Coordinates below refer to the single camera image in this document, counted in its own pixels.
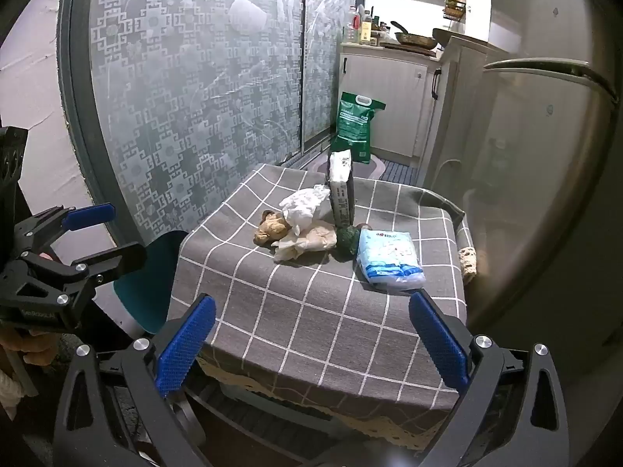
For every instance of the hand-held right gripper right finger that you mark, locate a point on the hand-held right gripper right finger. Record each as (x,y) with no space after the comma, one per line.
(438,345)

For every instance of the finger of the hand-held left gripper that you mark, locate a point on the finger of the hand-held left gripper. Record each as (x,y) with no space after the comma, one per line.
(90,216)
(121,255)

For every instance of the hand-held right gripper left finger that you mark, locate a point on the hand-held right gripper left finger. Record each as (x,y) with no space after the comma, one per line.
(187,345)

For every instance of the blue white plastic packet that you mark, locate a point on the blue white plastic packet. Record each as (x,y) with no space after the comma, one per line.
(387,255)

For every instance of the dark green wrapper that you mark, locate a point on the dark green wrapper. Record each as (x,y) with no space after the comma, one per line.
(348,242)

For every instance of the beige plastic bag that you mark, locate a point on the beige plastic bag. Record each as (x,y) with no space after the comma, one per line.
(316,241)

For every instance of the grey tissue pack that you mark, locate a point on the grey tissue pack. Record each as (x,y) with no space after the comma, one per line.
(342,194)

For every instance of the white tissue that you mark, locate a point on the white tissue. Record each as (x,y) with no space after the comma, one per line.
(301,204)

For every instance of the person's left hand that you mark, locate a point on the person's left hand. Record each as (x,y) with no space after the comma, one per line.
(19,343)

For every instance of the teal plastic chair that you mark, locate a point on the teal plastic chair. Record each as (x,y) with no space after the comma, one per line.
(151,282)

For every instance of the grey checked tablecloth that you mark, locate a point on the grey checked tablecloth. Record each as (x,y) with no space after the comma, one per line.
(316,326)

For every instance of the patterned glass sliding door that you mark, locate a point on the patterned glass sliding door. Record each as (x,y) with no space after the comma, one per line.
(326,58)
(194,107)

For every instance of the striped floor mat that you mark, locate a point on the striped floor mat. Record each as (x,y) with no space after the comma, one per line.
(401,174)

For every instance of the oval floor mat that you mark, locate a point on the oval floor mat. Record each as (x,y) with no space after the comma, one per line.
(375,168)

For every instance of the grey refrigerator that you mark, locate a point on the grey refrigerator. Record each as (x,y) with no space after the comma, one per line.
(535,155)

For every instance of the green rice bag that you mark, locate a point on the green rice bag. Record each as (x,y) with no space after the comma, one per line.
(355,126)

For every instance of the tall white kitchen cabinet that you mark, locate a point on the tall white kitchen cabinet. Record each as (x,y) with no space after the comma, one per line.
(457,107)

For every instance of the low white kitchen cabinet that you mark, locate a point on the low white kitchen cabinet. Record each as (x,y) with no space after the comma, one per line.
(389,87)

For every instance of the wooden cutting board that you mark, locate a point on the wooden cutting board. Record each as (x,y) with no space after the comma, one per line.
(409,46)

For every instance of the metal frying pan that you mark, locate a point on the metal frying pan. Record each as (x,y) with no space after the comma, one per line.
(413,38)

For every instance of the dark cooking pot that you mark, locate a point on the dark cooking pot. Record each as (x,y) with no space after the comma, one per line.
(442,35)

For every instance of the clear plastic bottle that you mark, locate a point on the clear plastic bottle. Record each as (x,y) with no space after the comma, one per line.
(350,29)

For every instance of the yellow label oil bottle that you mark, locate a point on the yellow label oil bottle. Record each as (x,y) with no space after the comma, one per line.
(365,31)

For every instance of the dark sauce bottle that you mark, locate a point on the dark sauce bottle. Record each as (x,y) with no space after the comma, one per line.
(375,25)

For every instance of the red bottle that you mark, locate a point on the red bottle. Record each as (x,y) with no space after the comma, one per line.
(357,22)

